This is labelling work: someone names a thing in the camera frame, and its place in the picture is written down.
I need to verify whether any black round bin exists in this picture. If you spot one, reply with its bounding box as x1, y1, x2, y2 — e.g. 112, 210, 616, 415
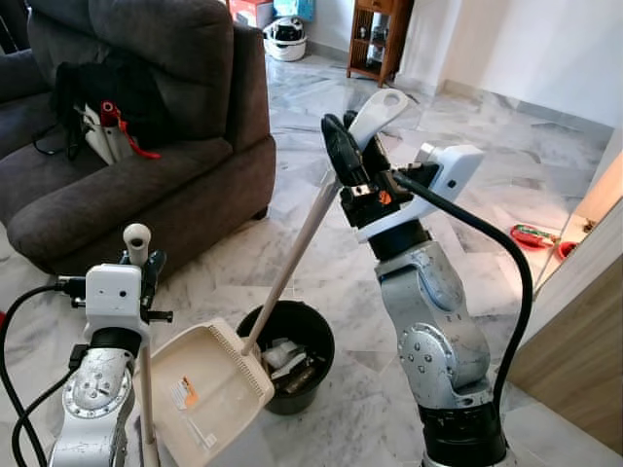
237, 300, 336, 416

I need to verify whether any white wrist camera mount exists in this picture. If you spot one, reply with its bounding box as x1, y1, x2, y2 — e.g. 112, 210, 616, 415
355, 144, 486, 244
83, 263, 147, 343

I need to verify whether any white helmet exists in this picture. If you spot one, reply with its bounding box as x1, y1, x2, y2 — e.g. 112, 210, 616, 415
265, 15, 309, 62

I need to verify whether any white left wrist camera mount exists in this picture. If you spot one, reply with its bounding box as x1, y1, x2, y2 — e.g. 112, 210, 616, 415
83, 263, 147, 343

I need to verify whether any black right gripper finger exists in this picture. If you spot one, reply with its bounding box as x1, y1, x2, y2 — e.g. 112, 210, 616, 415
321, 111, 370, 189
356, 132, 390, 179

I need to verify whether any light wooden cabinet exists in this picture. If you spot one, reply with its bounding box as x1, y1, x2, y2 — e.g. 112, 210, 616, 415
506, 126, 623, 454

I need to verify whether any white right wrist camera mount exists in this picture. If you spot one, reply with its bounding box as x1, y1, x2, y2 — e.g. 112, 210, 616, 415
355, 144, 486, 244

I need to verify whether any dark grey fabric sofa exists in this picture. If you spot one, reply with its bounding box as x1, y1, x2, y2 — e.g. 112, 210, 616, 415
0, 0, 278, 276

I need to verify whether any red strap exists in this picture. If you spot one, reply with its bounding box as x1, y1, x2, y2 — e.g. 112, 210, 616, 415
97, 97, 162, 160

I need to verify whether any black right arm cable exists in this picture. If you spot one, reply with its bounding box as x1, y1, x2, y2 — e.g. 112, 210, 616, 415
389, 170, 535, 419

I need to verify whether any red plastic item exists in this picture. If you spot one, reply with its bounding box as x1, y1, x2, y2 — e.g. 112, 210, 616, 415
511, 224, 577, 261

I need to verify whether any beige long handled dustpan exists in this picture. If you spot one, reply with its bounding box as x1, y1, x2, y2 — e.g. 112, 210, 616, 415
136, 88, 411, 464

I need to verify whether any brown wooden shelf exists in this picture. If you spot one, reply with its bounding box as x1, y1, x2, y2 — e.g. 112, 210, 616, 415
348, 0, 415, 87

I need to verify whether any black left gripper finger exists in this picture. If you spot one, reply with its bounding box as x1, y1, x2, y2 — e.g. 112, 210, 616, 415
142, 249, 168, 310

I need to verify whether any red box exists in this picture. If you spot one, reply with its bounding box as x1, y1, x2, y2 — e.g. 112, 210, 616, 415
229, 0, 275, 28

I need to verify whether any black backpack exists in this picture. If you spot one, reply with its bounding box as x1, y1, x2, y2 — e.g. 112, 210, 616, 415
34, 58, 174, 162

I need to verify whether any blue box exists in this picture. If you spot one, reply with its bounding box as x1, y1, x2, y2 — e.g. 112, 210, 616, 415
275, 0, 314, 20

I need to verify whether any white plastic holder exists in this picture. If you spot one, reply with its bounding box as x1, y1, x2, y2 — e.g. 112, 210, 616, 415
81, 102, 132, 164

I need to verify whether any white crumpled paper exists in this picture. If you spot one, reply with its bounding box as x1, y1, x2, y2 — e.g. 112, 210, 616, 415
261, 339, 309, 377

